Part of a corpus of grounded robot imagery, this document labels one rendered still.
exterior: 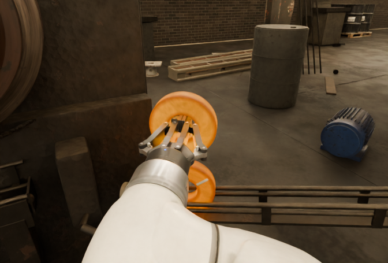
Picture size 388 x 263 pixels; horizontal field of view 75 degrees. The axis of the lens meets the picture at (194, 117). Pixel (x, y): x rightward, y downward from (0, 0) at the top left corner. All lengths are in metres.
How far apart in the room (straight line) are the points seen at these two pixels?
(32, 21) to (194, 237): 0.50
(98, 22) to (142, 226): 0.60
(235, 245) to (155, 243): 0.09
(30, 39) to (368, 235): 1.71
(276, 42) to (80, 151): 2.47
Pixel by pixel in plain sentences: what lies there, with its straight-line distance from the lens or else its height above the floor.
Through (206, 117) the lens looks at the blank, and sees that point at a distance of 0.55.
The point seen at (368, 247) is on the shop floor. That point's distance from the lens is 1.71.
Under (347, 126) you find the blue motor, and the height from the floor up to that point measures 0.31.
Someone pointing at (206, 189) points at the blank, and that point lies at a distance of 0.66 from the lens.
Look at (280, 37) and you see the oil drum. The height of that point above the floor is 0.80.
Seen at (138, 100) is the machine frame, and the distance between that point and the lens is 0.78.
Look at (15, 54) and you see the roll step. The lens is 0.61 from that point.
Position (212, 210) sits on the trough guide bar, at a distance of 0.67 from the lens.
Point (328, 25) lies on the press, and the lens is 8.03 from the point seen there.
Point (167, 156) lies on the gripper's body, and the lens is 0.39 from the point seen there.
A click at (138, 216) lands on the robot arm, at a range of 0.29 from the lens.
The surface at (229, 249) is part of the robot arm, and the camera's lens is 0.30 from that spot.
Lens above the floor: 1.14
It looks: 25 degrees down
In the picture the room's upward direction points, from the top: straight up
